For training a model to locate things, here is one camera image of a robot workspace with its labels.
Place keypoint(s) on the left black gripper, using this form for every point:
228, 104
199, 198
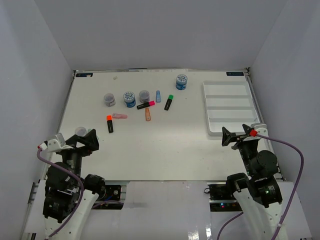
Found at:
91, 141

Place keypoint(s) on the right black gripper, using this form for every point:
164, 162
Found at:
228, 137

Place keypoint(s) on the green cap black highlighter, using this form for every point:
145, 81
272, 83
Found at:
168, 102

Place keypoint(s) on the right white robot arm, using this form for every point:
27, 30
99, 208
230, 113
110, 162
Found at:
257, 190

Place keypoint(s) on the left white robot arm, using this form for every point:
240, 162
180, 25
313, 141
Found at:
69, 198

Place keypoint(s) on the white compartment tray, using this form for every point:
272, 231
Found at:
228, 104

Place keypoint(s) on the orange cap black highlighter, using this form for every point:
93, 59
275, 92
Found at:
109, 121

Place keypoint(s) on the pink correction tape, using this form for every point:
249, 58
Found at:
119, 116

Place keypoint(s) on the right blue label sticker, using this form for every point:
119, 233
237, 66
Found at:
234, 73

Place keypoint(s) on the blue label sticker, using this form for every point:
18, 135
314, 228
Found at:
234, 73
84, 75

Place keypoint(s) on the left blue label sticker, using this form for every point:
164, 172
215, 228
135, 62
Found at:
84, 75

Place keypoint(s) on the pink cap black highlighter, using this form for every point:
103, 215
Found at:
145, 105

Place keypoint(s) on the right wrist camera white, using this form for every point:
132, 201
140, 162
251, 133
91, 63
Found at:
258, 129

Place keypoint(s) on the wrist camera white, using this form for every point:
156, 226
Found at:
258, 129
54, 144

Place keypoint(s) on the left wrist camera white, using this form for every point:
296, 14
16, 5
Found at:
54, 144

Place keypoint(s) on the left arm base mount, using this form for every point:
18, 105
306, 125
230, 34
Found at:
113, 198

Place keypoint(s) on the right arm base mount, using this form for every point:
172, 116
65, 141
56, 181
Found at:
220, 199

